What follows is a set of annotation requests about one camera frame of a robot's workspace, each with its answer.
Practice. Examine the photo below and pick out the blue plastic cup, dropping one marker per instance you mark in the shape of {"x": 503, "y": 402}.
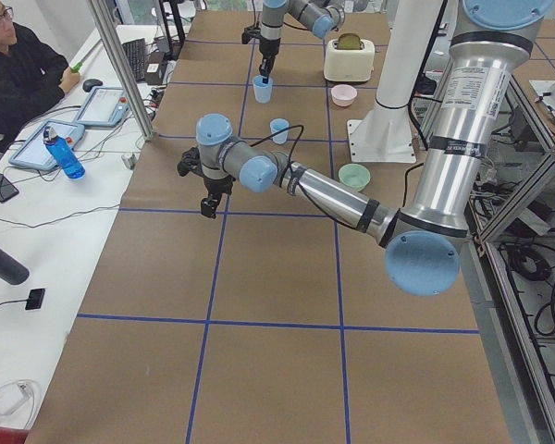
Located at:
{"x": 262, "y": 89}

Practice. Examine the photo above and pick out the cream toaster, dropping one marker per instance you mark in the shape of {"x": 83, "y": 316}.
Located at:
{"x": 349, "y": 66}

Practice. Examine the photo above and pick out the pink bowl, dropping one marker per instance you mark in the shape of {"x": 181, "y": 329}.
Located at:
{"x": 343, "y": 95}

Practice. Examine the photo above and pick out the toast slice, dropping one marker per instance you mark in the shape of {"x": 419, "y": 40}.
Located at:
{"x": 349, "y": 41}

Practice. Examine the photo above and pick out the black keyboard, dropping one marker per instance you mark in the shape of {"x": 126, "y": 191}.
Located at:
{"x": 135, "y": 52}

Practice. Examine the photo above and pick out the green bowl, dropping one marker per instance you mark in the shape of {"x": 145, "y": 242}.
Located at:
{"x": 355, "y": 176}

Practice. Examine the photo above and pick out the blue water bottle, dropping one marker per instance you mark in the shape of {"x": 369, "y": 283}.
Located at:
{"x": 62, "y": 153}

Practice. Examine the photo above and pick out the teach pendant far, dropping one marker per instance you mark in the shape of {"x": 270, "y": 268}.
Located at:
{"x": 104, "y": 107}

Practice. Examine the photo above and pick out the teach pendant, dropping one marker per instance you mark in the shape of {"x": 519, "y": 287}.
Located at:
{"x": 104, "y": 107}
{"x": 34, "y": 154}

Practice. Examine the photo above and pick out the black computer mouse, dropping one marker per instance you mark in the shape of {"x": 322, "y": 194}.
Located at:
{"x": 89, "y": 84}

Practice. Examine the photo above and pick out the teach pendant near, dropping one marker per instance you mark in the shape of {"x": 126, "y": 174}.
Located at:
{"x": 34, "y": 154}

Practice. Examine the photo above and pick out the small black square device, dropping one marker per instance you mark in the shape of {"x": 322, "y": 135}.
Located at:
{"x": 35, "y": 299}

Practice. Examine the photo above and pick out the black smartphone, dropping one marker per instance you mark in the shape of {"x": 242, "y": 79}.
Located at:
{"x": 7, "y": 189}

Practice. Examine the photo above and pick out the black thermos bottle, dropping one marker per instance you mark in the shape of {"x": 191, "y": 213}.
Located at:
{"x": 11, "y": 270}

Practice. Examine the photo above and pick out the seated person in black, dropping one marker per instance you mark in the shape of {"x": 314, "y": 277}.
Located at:
{"x": 33, "y": 77}

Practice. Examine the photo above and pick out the white central pedestal column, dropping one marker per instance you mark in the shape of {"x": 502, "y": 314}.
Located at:
{"x": 385, "y": 133}

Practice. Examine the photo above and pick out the aluminium frame post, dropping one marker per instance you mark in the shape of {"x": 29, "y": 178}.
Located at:
{"x": 107, "y": 31}

